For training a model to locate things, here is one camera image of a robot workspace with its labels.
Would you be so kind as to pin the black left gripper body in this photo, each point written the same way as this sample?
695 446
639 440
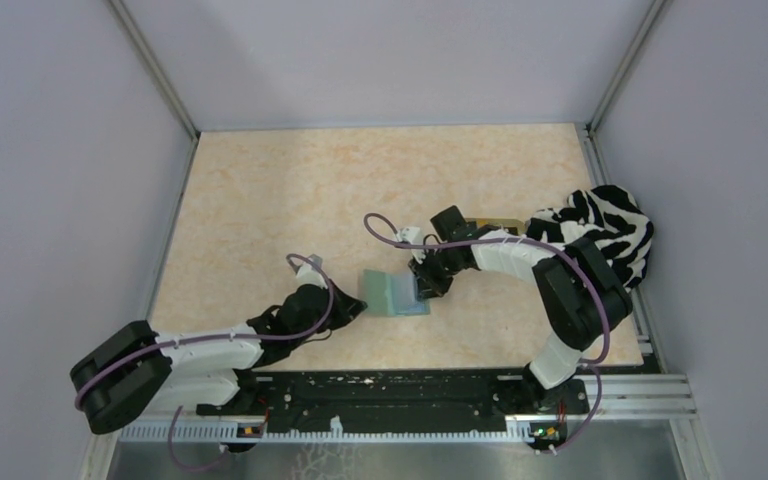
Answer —
335 318

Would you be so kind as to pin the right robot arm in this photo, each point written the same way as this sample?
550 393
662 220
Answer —
582 296

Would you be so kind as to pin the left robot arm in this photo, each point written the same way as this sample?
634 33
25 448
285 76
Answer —
138 370

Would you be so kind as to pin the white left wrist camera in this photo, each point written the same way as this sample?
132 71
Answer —
309 272

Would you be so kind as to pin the cream oval card tray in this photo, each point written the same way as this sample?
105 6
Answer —
510 225

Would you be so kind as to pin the aluminium frame rail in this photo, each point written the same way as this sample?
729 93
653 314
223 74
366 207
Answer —
645 397

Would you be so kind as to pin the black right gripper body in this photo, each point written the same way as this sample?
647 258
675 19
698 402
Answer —
436 263

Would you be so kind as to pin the green card holder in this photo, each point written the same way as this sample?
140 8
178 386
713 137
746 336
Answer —
392 295

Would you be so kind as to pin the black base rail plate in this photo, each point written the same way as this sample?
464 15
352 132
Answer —
437 401

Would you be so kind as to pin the zebra striped cloth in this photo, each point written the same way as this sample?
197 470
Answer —
611 218

